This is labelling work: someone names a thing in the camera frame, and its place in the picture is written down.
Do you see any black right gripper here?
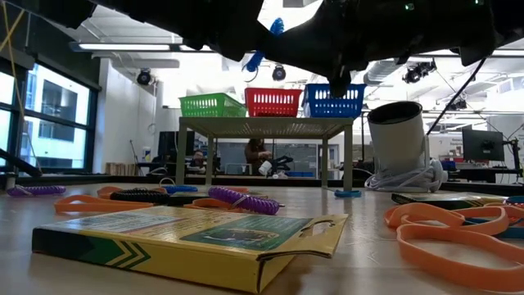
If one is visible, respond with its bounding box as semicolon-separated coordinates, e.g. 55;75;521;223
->
261;0;414;98

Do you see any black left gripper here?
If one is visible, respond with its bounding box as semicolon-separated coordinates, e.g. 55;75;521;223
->
179;0;267;62

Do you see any blue spiral wrist keychain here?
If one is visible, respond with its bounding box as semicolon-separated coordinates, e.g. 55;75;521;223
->
163;184;199;195
242;16;286;83

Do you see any purple spiral wrist keychain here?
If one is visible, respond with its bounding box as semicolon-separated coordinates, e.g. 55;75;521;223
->
6;184;67;197
207;186;284;216

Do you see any black desk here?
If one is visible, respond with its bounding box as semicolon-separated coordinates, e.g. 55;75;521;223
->
448;166;524;184

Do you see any red plastic basket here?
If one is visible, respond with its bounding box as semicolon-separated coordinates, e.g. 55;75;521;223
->
245;87;304;119

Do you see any blue plastic basket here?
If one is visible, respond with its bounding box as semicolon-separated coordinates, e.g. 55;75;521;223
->
303;83;368;120

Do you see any green plastic basket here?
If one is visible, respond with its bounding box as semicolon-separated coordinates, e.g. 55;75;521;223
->
178;92;248;119

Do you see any pale green metal shelf riser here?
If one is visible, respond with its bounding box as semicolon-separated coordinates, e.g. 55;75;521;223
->
174;116;355;193

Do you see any person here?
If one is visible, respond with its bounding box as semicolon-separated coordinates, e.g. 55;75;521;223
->
191;149;207;169
244;138;273;175

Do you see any ceiling light strip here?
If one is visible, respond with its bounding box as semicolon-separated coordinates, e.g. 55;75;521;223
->
69;40;524;58

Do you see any black computer monitor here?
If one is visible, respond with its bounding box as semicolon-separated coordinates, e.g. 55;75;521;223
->
462;128;506;162
157;130;196;157

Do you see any orange rubber band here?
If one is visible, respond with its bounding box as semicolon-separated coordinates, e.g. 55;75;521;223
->
452;206;524;238
97;185;169;197
53;193;156;215
395;223;524;293
183;197;246;214
383;202;468;229

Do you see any wooden crate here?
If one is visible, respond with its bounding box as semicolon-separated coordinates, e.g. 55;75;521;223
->
105;161;137;176

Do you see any large dark-framed window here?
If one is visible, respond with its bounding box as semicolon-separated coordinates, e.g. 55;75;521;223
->
0;57;102;173

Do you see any crayon box showing barcode side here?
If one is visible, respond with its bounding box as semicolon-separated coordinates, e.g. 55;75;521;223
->
31;204;350;294

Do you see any grey ceiling duct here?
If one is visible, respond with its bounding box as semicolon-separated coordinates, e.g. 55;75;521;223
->
363;60;406;86

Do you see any white cylindrical camera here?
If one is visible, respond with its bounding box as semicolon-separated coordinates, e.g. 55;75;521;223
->
366;100;431;175

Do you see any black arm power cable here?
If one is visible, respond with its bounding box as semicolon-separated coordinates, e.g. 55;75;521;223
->
424;57;488;135

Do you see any black spiral wrist keychain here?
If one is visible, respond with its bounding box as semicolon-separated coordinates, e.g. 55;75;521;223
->
109;188;171;206

